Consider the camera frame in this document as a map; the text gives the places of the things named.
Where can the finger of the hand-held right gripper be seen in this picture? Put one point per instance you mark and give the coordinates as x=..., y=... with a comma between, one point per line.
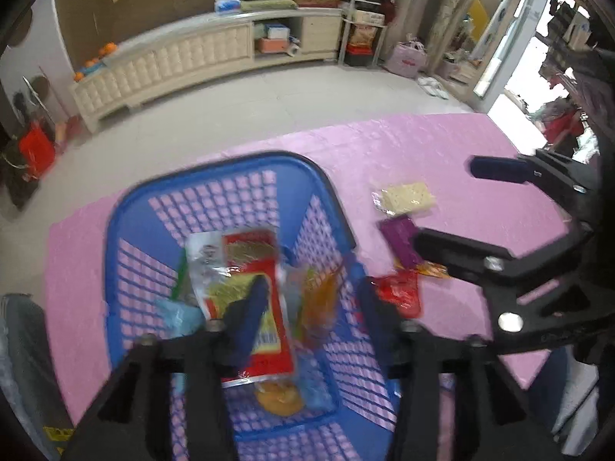
x=499, y=169
x=451, y=249

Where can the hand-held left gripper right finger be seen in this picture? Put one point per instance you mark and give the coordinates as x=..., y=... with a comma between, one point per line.
x=379, y=319

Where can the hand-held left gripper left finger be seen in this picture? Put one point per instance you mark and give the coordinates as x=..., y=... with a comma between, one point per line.
x=250, y=317

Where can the colourful orange snack packet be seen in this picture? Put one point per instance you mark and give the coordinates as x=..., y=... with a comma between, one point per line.
x=432, y=270

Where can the red orange snack packet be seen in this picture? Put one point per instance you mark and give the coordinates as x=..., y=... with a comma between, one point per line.
x=399, y=293

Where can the purple snack packet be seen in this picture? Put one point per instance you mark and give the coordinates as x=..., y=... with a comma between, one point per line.
x=399, y=240

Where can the red yellow snack bag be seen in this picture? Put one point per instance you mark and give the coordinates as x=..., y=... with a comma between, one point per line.
x=254, y=254

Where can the orange bread packet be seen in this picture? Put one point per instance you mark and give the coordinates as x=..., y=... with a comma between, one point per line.
x=317, y=297

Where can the clear cracker packet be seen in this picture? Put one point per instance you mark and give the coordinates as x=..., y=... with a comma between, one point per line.
x=406, y=198

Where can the green snack packet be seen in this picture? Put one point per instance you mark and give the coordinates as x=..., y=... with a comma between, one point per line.
x=181, y=273

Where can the blue plastic basket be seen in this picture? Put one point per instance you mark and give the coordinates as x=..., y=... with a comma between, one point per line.
x=307, y=173

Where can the wooden drying rack with clothes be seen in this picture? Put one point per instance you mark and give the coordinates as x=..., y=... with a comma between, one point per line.
x=562, y=125

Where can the white slipper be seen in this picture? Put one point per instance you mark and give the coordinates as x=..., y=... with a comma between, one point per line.
x=425, y=82
x=438, y=91

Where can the pink quilted tablecloth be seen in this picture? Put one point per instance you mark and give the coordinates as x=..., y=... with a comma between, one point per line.
x=384, y=153

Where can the arched standing mirror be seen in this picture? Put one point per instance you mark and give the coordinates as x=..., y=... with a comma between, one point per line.
x=504, y=33

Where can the pink tote bag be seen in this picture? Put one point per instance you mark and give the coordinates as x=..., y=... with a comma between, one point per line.
x=406, y=60

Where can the patterned beige curtain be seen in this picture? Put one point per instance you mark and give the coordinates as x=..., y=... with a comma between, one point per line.
x=447, y=5

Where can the black bin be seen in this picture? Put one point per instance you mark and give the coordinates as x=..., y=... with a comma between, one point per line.
x=359, y=56

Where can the orange snack bag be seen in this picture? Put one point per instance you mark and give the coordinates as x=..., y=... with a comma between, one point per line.
x=364, y=34

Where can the white metal rack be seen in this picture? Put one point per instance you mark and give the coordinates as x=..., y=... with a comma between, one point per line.
x=346, y=9

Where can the grey chair cover crown print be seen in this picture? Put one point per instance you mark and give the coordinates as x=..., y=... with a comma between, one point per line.
x=29, y=369

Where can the white paper roll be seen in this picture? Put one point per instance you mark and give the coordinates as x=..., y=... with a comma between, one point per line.
x=293, y=49

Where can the small orange box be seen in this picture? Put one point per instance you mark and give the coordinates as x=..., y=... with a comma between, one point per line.
x=271, y=46

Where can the pink broom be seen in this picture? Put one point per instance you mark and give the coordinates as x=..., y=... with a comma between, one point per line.
x=67, y=129

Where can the small blue box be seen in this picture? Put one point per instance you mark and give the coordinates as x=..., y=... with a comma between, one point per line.
x=276, y=31

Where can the white television cabinet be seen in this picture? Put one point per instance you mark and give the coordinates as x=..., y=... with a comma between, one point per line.
x=168, y=62

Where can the black bag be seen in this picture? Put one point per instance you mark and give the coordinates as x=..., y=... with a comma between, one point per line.
x=19, y=177

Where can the green folded mat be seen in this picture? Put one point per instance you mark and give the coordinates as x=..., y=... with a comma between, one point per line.
x=266, y=5

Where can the bunch of oranges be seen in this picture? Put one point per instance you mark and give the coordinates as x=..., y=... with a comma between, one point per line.
x=109, y=49

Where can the blue tissue box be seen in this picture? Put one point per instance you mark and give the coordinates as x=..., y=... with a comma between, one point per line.
x=227, y=5

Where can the brown round wall disc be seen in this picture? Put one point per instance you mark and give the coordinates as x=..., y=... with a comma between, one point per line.
x=19, y=29

